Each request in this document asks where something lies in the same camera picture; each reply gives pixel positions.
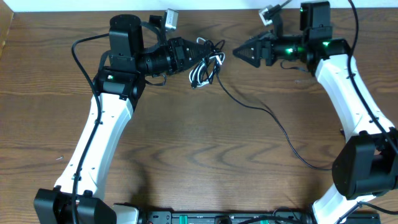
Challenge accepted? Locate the long black USB cable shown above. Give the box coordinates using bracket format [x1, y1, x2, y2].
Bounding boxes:
[205, 39, 333, 171]

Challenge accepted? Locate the short black USB cable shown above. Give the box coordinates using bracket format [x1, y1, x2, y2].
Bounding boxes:
[190, 39, 226, 90]

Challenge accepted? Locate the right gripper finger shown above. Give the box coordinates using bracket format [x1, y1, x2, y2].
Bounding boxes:
[233, 32, 271, 55]
[236, 49, 261, 68]

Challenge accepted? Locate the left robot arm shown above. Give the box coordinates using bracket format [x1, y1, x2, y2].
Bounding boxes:
[34, 9, 211, 223]

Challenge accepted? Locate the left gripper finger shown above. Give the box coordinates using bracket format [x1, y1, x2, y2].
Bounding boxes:
[182, 39, 211, 54]
[185, 49, 213, 70]

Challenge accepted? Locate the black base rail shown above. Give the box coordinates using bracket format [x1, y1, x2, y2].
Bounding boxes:
[136, 208, 381, 224]

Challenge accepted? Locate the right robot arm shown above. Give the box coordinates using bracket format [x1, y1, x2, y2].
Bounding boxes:
[233, 1, 397, 223]

